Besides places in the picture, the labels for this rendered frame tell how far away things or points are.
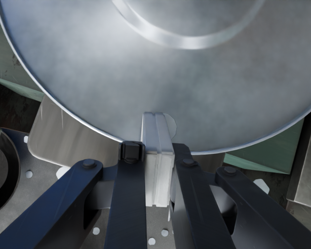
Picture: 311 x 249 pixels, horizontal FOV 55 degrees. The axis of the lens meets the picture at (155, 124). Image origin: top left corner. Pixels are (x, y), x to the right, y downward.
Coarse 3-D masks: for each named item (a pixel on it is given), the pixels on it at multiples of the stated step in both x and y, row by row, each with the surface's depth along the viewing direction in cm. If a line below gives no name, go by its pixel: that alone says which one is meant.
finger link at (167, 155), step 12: (156, 120) 19; (156, 132) 17; (168, 132) 17; (168, 144) 15; (168, 156) 14; (168, 168) 14; (156, 180) 15; (168, 180) 15; (156, 192) 15; (168, 192) 15; (156, 204) 15; (168, 204) 15
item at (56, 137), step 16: (48, 112) 21; (64, 112) 22; (32, 128) 21; (48, 128) 21; (64, 128) 21; (80, 128) 21; (32, 144) 21; (48, 144) 21; (64, 144) 21; (80, 144) 21; (96, 144) 21; (112, 144) 22; (48, 160) 21; (64, 160) 21; (80, 160) 21; (112, 160) 21; (208, 160) 22
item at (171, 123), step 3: (165, 114) 22; (165, 117) 22; (168, 117) 22; (171, 117) 22; (168, 120) 22; (171, 120) 22; (168, 123) 22; (171, 123) 22; (174, 123) 22; (168, 126) 22; (171, 126) 22; (174, 126) 22; (168, 129) 22; (171, 129) 22; (174, 129) 22; (171, 132) 22; (174, 132) 22; (171, 135) 22; (174, 135) 22; (171, 138) 22
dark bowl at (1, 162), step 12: (0, 144) 94; (12, 144) 89; (0, 156) 95; (12, 156) 92; (0, 168) 95; (12, 168) 93; (0, 180) 94; (12, 180) 91; (0, 192) 93; (12, 192) 88; (0, 204) 89
